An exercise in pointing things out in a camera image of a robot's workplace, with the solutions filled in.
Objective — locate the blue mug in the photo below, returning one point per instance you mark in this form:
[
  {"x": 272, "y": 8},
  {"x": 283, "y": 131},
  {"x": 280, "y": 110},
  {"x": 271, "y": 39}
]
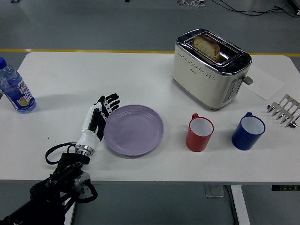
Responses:
[{"x": 245, "y": 139}]

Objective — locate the red mug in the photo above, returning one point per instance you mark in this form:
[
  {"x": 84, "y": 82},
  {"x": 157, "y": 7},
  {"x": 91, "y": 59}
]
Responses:
[{"x": 197, "y": 140}]

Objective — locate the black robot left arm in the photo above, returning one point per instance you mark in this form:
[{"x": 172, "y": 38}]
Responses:
[{"x": 58, "y": 185}]

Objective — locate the white paper sheet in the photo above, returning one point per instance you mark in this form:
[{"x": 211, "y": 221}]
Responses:
[{"x": 264, "y": 86}]

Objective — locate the black under-table box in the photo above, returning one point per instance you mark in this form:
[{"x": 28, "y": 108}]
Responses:
[{"x": 286, "y": 188}]

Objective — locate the clear blue-capped drink bottle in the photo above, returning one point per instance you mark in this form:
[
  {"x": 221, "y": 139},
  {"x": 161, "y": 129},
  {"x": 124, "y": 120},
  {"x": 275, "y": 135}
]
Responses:
[{"x": 16, "y": 91}]

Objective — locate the brown bread slice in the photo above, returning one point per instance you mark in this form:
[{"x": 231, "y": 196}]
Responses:
[{"x": 206, "y": 47}]

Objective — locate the silver metal toast rack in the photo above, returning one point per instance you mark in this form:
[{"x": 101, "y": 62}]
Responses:
[{"x": 284, "y": 110}]

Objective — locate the purple round plate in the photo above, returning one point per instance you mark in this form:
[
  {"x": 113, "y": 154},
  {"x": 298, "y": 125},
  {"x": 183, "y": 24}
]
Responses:
[{"x": 133, "y": 130}]

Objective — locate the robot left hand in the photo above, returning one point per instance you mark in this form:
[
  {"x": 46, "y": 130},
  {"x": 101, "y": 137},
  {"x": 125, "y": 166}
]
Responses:
[{"x": 89, "y": 136}]

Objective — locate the white table leg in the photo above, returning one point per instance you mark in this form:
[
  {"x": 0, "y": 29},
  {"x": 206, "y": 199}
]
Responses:
[
  {"x": 240, "y": 206},
  {"x": 73, "y": 215}
]

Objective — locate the grey under-table control box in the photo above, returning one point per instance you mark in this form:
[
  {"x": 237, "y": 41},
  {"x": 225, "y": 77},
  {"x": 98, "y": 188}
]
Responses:
[{"x": 214, "y": 191}]

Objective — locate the cream and chrome toaster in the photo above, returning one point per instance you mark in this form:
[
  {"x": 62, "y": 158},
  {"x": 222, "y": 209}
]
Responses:
[{"x": 201, "y": 86}]

